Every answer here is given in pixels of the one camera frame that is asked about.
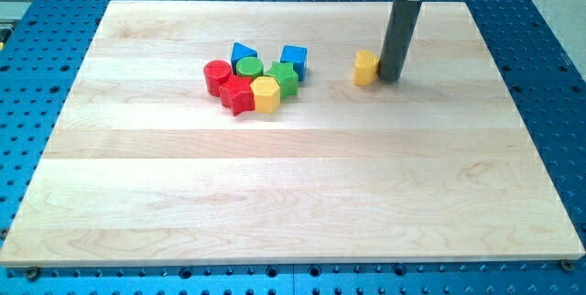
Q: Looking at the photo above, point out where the yellow heart block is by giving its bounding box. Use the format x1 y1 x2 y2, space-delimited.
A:
353 49 379 86

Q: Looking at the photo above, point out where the yellow hexagon block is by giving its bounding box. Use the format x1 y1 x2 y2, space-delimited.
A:
251 76 280 114

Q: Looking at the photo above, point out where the green star block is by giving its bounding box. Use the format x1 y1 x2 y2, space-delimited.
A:
265 61 298 101

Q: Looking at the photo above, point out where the red star block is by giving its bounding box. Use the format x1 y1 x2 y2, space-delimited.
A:
219 75 255 115

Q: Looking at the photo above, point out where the blue cube block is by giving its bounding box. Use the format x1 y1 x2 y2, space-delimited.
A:
280 45 308 82

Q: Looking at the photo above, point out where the green cylinder block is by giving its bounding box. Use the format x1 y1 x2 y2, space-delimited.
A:
236 57 264 79

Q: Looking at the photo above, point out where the blue triangle block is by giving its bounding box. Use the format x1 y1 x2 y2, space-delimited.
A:
230 42 257 73

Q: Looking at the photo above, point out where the red cylinder block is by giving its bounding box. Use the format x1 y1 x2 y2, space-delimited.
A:
203 60 232 96

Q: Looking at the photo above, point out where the wooden board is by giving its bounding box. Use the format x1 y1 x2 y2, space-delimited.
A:
1 0 584 268

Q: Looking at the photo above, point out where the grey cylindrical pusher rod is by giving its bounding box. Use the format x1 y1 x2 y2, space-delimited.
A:
379 0 423 82

